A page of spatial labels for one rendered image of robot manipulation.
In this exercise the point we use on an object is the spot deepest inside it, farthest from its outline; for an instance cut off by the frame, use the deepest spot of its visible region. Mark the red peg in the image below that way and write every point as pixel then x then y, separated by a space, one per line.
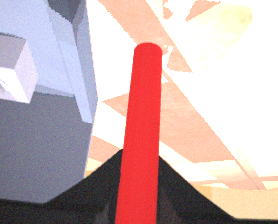
pixel 137 193

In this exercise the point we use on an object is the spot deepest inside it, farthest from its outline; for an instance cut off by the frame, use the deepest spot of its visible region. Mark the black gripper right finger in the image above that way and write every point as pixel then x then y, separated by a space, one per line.
pixel 178 202

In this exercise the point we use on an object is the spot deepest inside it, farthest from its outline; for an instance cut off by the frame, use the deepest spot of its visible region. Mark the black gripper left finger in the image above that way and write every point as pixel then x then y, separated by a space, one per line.
pixel 91 201

